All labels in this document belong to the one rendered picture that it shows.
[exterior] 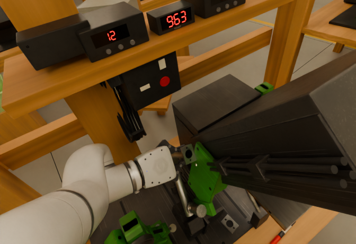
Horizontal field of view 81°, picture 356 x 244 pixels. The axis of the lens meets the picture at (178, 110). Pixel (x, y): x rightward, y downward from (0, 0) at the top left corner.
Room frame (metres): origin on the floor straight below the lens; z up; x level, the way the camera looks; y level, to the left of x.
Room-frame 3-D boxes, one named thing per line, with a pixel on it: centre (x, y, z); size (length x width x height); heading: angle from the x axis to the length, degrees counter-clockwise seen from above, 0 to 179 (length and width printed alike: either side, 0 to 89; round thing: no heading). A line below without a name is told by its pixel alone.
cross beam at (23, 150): (0.75, 0.04, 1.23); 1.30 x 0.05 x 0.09; 115
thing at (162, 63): (0.56, 0.08, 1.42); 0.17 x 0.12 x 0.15; 115
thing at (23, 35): (0.50, 0.24, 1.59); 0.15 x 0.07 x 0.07; 115
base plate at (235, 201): (0.42, -0.11, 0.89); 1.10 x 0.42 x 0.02; 115
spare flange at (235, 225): (0.25, -0.12, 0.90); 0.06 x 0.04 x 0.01; 33
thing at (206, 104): (0.59, -0.15, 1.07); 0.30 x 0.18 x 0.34; 115
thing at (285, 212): (0.36, -0.22, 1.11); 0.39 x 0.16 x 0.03; 25
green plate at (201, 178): (0.33, -0.07, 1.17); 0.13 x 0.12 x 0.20; 115
